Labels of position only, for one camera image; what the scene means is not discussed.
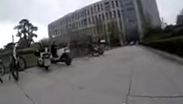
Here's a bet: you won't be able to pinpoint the parked motorcycles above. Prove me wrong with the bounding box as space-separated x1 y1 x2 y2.
86 37 109 58

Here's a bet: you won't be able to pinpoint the tall pine tree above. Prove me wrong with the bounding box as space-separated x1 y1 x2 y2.
11 16 41 50

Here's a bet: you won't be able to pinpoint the dark green hedge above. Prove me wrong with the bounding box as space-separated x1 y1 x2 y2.
138 26 183 67

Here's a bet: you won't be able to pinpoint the grey paved path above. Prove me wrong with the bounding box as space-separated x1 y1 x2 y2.
0 38 183 104

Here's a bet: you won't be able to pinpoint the white and black scooter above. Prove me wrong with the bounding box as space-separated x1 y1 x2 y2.
47 40 74 69

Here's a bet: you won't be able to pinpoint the large grey building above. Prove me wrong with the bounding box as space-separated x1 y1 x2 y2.
43 0 165 56

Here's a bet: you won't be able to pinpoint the grey stone kerb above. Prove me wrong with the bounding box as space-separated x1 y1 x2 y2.
138 39 183 74

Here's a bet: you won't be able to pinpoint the low green hedge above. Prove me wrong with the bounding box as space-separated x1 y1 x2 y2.
0 43 45 76

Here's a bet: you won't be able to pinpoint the row of trees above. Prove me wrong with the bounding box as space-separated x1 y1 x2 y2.
65 17 127 54

